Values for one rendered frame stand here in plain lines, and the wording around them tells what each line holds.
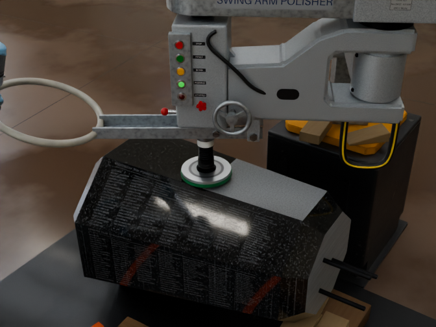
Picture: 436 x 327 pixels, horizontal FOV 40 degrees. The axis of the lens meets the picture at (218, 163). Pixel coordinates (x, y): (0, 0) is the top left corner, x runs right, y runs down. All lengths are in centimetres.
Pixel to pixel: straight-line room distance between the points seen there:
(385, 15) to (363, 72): 24
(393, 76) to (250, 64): 52
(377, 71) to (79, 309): 186
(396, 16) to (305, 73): 37
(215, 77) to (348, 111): 52
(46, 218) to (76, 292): 71
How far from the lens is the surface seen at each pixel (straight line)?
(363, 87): 231
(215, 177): 251
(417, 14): 218
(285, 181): 258
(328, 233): 244
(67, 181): 414
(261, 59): 227
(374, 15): 216
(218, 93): 227
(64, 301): 324
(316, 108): 230
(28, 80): 276
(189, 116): 233
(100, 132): 250
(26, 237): 373
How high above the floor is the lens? 225
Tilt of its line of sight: 33 degrees down
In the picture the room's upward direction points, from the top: 1 degrees counter-clockwise
